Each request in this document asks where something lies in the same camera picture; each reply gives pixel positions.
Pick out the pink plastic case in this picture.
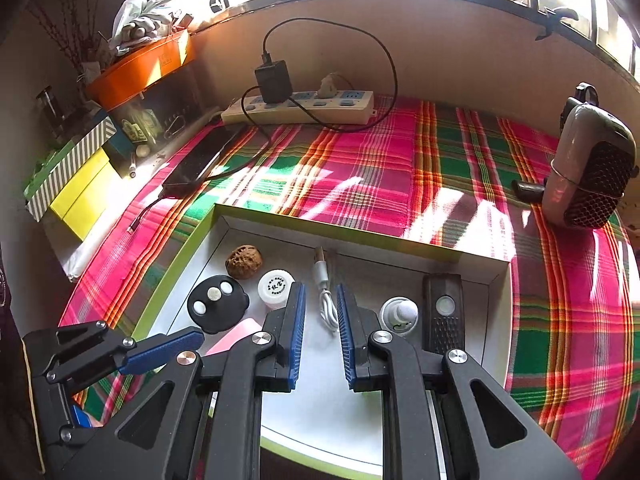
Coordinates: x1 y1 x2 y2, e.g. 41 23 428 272
206 318 262 356

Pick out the white usb cable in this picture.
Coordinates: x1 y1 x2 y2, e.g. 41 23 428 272
311 245 341 335

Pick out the white round suction knob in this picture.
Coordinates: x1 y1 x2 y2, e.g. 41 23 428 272
380 296 419 336

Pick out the white round cap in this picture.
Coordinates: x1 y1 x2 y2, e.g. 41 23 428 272
257 269 294 310

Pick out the black round lid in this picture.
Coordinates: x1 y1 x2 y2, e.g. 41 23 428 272
186 274 250 335

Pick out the black remote device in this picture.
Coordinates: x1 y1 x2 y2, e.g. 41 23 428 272
422 273 465 354

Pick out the white green cardboard box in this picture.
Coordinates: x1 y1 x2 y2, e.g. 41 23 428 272
134 205 513 479

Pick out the brown walnut in box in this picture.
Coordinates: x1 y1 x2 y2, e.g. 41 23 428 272
224 245 264 280

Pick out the yellow box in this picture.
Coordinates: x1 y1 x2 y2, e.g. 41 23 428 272
50 148 122 240

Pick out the striped green box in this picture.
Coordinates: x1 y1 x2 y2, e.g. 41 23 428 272
23 116 116 222

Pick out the plaid pink green cloth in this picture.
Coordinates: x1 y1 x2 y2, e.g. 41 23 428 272
61 98 639 479

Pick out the black phone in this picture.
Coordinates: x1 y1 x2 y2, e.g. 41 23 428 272
160 124 248 200

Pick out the white power strip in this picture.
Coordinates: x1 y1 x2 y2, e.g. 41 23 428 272
221 90 378 126

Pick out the black charger adapter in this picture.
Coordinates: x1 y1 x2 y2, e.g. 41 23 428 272
255 60 293 104

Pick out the orange plastic tray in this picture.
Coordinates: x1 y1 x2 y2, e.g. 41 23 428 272
86 30 195 112

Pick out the grey black mini heater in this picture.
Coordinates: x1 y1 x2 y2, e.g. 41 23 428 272
512 82 639 230

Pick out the white plastic bag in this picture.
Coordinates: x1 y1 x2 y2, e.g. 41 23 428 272
107 0 186 58

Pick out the black charger cable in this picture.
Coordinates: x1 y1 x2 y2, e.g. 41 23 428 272
127 15 400 235

